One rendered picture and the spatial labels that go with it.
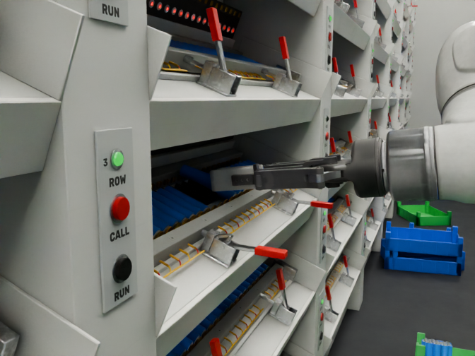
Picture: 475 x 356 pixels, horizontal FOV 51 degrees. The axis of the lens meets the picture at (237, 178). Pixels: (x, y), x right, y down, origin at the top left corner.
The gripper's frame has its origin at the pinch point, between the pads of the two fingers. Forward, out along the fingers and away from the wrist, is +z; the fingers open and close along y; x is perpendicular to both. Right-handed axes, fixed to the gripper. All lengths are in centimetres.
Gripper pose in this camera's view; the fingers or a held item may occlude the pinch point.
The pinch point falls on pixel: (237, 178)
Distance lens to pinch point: 69.7
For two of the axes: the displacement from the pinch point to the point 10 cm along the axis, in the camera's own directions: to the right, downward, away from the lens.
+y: 3.7, -1.5, 9.2
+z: -9.2, 0.7, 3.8
